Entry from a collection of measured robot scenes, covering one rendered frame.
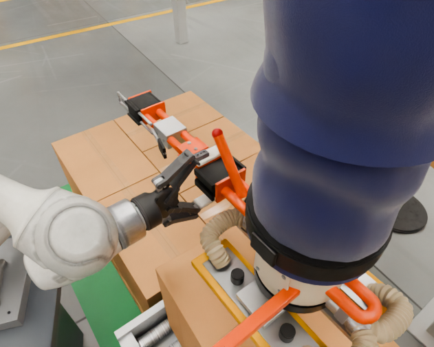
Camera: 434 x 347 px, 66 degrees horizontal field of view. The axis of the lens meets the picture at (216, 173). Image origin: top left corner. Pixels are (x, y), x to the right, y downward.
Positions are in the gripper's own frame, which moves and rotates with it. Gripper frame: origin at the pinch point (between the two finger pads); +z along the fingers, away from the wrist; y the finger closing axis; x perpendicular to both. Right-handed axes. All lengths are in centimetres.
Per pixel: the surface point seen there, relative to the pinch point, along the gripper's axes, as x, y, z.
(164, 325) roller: -6, 72, -19
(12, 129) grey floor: -256, 127, -32
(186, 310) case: 9.7, 32.2, -17.2
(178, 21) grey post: -313, 99, 183
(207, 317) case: 14.2, 32.2, -13.9
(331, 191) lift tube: 31.4, -26.9, -8.2
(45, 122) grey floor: -248, 127, -5
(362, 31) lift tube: 31, -45, -10
